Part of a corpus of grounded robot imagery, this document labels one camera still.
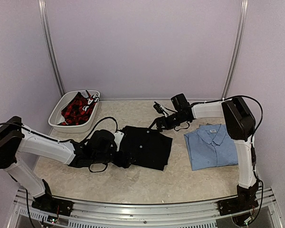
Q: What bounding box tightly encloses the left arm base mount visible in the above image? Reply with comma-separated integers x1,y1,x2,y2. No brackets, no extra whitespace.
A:
31,179,74,217

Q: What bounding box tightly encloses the red black plaid shirt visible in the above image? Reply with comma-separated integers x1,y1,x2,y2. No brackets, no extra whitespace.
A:
58,90,100,126

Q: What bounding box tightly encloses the aluminium corner post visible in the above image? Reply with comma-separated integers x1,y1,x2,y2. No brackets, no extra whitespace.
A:
38,0,66,96
221,0,248,98

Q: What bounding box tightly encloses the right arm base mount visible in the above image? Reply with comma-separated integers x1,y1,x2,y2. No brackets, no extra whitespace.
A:
217,181,259,216

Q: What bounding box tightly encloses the right aluminium corner post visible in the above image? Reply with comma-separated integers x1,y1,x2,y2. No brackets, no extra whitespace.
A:
221,0,248,98

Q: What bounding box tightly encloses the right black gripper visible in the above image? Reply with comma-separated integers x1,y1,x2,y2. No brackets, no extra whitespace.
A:
150,111,187,132

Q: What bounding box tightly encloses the white plastic bin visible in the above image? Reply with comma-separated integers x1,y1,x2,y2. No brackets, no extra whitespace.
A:
48,90,101,133

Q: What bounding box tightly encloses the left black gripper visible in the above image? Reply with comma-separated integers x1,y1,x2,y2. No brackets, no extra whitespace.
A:
93,147,137,168

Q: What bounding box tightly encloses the left aluminium corner post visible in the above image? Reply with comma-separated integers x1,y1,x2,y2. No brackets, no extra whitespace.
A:
38,0,66,96

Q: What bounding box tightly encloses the aluminium front rail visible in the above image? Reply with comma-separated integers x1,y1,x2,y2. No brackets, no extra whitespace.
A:
7,187,283,228

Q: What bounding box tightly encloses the light blue folded shirt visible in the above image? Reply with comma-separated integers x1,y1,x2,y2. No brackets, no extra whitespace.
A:
184,124,238,171

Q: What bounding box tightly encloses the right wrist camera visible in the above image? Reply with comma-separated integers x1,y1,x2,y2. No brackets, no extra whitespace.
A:
153,102,169,117

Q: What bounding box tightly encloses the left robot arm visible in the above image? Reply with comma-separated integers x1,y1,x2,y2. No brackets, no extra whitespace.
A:
0,116,134,211

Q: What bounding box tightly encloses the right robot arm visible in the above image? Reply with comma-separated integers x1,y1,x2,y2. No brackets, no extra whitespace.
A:
151,94,260,189

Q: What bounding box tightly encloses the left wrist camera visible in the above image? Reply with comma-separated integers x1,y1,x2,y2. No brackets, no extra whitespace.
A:
114,131,124,152

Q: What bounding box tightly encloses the black long sleeve shirt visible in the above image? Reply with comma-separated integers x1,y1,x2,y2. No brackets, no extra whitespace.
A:
119,126,172,171

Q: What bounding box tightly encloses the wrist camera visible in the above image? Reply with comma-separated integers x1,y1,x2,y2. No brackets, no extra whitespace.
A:
153,102,169,117
114,131,124,152

